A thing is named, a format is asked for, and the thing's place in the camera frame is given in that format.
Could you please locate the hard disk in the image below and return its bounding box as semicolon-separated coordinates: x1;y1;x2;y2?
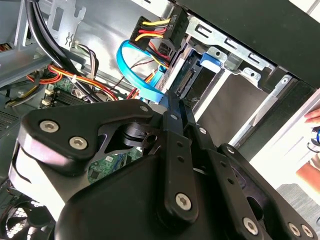
163;46;227;103

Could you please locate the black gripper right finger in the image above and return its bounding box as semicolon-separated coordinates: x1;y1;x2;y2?
179;98;318;240

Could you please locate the person's bare hand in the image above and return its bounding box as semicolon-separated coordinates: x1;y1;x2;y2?
296;104;320;181

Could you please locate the round black blue-ringed tool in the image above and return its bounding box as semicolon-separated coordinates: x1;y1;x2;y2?
309;126;320;152

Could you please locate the blue SATA wire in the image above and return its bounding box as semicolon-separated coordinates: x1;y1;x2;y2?
116;39;169;104

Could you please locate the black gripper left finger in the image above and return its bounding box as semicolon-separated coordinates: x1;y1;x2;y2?
8;91;199;225

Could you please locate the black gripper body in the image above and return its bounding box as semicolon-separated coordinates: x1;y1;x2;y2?
54;121;258;240

